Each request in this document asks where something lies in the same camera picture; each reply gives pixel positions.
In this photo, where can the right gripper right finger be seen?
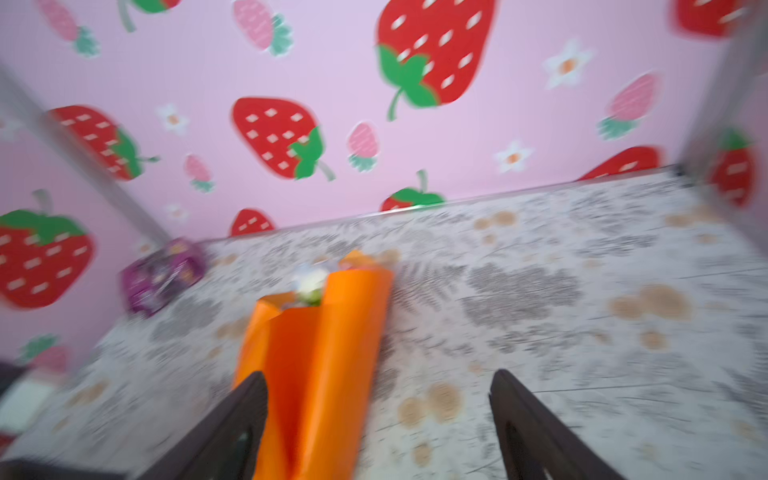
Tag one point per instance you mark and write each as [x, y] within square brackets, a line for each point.
[534, 443]

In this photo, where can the purple plastic snack bag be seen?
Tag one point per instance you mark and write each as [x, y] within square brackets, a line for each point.
[151, 283]

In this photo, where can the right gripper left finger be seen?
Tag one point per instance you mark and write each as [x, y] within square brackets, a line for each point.
[225, 444]

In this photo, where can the orange wrapping paper sheet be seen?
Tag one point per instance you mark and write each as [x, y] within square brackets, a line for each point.
[319, 364]

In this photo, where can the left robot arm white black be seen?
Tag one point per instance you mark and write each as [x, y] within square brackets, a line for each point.
[24, 394]

